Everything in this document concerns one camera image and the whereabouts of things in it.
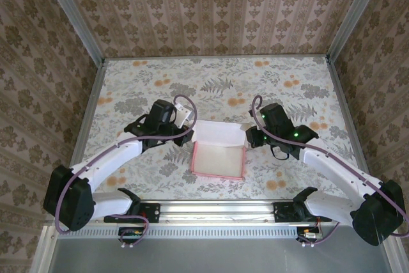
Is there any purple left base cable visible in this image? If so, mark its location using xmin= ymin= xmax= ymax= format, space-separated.
xmin=110 ymin=214 xmax=150 ymax=249

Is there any slotted grey cable duct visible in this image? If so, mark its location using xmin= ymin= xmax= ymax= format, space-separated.
xmin=57 ymin=224 xmax=300 ymax=239

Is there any black connector box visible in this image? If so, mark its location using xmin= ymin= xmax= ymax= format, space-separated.
xmin=118 ymin=226 xmax=144 ymax=244
xmin=296 ymin=226 xmax=324 ymax=243

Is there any pink paper box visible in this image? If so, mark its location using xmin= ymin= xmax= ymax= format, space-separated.
xmin=190 ymin=119 xmax=249 ymax=181

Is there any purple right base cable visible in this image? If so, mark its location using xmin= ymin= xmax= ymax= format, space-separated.
xmin=300 ymin=221 xmax=340 ymax=249

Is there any grey metal panel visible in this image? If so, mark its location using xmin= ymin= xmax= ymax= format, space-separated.
xmin=30 ymin=224 xmax=401 ymax=273

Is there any black right connector box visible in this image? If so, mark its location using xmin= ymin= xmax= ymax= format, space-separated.
xmin=296 ymin=226 xmax=324 ymax=243

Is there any aluminium frame rail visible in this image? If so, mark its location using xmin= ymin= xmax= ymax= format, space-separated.
xmin=47 ymin=199 xmax=352 ymax=224

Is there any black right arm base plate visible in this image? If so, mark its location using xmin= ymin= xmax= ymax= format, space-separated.
xmin=274 ymin=201 xmax=333 ymax=223

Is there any aluminium table side rail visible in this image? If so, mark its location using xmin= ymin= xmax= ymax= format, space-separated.
xmin=62 ymin=58 xmax=107 ymax=202
xmin=325 ymin=56 xmax=378 ymax=199

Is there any black left connector box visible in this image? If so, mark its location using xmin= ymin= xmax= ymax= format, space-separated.
xmin=118 ymin=226 xmax=144 ymax=244

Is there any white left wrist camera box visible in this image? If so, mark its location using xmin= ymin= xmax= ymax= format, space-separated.
xmin=173 ymin=102 xmax=195 ymax=128

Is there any floral tablecloth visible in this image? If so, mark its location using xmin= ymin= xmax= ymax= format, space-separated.
xmin=68 ymin=56 xmax=373 ymax=201

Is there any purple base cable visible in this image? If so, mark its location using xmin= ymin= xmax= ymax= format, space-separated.
xmin=300 ymin=221 xmax=340 ymax=249
xmin=110 ymin=214 xmax=150 ymax=249

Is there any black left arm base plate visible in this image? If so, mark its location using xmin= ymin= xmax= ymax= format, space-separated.
xmin=104 ymin=201 xmax=161 ymax=224

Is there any aluminium corner post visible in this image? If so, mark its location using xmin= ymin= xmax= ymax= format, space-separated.
xmin=40 ymin=0 xmax=107 ymax=65
xmin=325 ymin=0 xmax=389 ymax=60

